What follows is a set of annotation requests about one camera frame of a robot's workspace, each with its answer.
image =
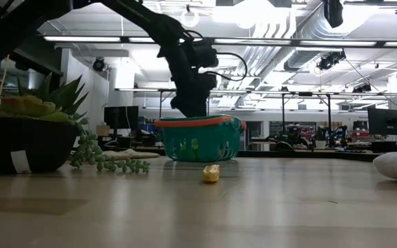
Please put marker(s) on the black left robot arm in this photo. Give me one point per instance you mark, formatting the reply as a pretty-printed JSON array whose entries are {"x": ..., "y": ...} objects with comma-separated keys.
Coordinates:
[{"x": 19, "y": 20}]

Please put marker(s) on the black workstation frame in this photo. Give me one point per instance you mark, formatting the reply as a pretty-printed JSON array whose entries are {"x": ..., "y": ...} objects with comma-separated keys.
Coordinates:
[{"x": 283, "y": 113}]

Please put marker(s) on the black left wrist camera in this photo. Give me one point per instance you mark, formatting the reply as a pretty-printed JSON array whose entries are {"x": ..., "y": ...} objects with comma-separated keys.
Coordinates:
[{"x": 205, "y": 53}]

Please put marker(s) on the black hanging spotlight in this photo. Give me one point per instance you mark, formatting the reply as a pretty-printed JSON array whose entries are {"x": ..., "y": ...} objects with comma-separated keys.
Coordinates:
[
  {"x": 98, "y": 64},
  {"x": 329, "y": 60}
]

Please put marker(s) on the white cup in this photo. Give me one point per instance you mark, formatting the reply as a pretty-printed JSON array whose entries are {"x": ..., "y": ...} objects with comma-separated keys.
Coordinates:
[{"x": 320, "y": 144}]

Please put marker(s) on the brown paper bag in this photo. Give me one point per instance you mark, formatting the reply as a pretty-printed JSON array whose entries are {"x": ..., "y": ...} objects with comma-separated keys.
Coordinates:
[{"x": 131, "y": 154}]

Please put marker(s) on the black computer monitor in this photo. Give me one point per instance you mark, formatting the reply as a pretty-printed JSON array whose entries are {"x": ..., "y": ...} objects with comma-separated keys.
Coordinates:
[
  {"x": 121, "y": 117},
  {"x": 386, "y": 121}
]

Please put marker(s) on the teal basket with orange rim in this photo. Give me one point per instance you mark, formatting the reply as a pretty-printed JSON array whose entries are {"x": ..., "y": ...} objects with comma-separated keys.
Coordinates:
[{"x": 215, "y": 144}]

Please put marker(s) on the potted succulent plant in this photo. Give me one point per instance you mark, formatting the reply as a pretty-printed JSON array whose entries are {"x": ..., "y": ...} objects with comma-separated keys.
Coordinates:
[{"x": 19, "y": 144}]

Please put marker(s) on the long ceiling light bar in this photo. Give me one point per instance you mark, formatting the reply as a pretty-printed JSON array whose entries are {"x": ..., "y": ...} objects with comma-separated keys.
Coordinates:
[{"x": 322, "y": 43}]

